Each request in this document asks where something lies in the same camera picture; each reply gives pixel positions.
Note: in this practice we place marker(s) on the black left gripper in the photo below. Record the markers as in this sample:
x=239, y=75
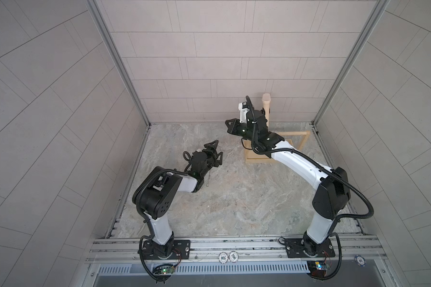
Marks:
x=211, y=154

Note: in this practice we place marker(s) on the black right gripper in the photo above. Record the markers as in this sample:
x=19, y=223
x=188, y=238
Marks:
x=234, y=129

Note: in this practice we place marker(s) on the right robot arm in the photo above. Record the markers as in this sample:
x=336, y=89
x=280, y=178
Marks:
x=330, y=197

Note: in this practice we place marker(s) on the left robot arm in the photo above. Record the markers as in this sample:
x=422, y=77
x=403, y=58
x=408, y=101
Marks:
x=154, y=196

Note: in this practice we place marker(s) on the beige microphone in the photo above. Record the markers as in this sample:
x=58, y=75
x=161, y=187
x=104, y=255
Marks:
x=266, y=100

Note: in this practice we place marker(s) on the left green circuit board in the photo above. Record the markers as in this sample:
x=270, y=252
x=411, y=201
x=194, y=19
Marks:
x=164, y=270

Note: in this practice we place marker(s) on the green circuit board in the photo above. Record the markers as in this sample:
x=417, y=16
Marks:
x=318, y=268
x=164, y=270

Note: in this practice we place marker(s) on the ventilation grille strip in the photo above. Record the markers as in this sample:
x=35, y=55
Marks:
x=200, y=268

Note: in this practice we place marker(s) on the right green circuit board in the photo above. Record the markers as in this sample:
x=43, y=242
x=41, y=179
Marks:
x=318, y=268

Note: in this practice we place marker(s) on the blue poker chip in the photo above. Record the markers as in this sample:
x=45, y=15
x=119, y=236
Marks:
x=360, y=260

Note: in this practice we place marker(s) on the aluminium corner profile right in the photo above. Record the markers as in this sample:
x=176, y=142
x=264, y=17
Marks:
x=369, y=26

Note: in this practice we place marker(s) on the aluminium corner profile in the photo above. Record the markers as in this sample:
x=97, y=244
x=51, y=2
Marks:
x=369, y=26
x=100, y=23

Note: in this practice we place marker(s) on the aluminium corner profile left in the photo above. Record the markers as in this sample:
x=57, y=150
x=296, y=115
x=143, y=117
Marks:
x=100, y=23

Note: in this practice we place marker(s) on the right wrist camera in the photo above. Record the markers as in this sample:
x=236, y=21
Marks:
x=243, y=110

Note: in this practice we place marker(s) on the left poker chip on rail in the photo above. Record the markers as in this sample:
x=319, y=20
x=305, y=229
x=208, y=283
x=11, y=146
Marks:
x=223, y=258

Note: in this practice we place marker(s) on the poker chip on rail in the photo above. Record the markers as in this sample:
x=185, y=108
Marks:
x=233, y=257
x=223, y=258

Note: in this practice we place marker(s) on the right poker chip on rail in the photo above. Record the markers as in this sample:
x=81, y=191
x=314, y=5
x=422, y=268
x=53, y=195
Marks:
x=233, y=257

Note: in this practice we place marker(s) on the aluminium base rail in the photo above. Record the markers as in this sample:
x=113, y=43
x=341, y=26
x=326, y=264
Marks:
x=254, y=248

